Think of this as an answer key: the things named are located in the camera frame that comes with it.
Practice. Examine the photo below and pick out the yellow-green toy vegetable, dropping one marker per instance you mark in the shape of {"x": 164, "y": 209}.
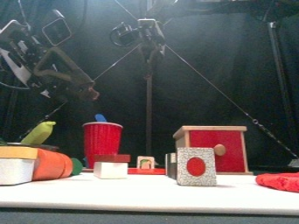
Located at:
{"x": 39, "y": 132}

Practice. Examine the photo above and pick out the small white picture block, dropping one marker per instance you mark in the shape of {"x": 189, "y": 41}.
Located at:
{"x": 146, "y": 163}

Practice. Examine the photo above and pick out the camera tripod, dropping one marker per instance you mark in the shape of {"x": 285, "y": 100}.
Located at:
{"x": 218, "y": 89}

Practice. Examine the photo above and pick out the white rectangular mat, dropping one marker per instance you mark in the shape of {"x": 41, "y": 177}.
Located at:
{"x": 148, "y": 195}

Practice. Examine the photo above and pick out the black overhead camera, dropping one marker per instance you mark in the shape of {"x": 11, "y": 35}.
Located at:
{"x": 125, "y": 35}

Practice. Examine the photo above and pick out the patterned block with red circle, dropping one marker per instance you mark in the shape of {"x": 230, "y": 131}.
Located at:
{"x": 188, "y": 175}

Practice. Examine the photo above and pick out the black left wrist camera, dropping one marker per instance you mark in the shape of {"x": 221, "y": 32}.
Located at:
{"x": 57, "y": 29}

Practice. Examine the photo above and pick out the black vertical frame pole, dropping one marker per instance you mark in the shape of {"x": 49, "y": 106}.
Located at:
{"x": 149, "y": 116}

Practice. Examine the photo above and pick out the blue plastic spoon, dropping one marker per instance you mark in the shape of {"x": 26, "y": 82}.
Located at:
{"x": 101, "y": 117}

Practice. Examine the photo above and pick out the red plastic cup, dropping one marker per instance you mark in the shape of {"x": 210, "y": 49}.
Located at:
{"x": 104, "y": 140}

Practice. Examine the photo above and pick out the white block with red top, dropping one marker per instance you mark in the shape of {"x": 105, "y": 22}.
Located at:
{"x": 112, "y": 170}

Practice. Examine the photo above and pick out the black metal frame post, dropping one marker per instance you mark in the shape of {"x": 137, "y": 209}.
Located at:
{"x": 278, "y": 73}

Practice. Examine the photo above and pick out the white block with yellow top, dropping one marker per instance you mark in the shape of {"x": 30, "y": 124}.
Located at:
{"x": 15, "y": 172}

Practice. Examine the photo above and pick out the wooden box with red panel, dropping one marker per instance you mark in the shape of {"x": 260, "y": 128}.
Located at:
{"x": 226, "y": 140}

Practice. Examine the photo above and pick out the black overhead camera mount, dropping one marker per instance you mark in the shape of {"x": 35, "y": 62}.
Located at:
{"x": 152, "y": 32}

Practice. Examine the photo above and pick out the orange toy carrot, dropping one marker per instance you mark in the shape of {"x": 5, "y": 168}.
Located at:
{"x": 51, "y": 164}

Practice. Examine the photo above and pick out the silver frame corner bracket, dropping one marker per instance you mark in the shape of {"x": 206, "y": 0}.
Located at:
{"x": 294, "y": 162}

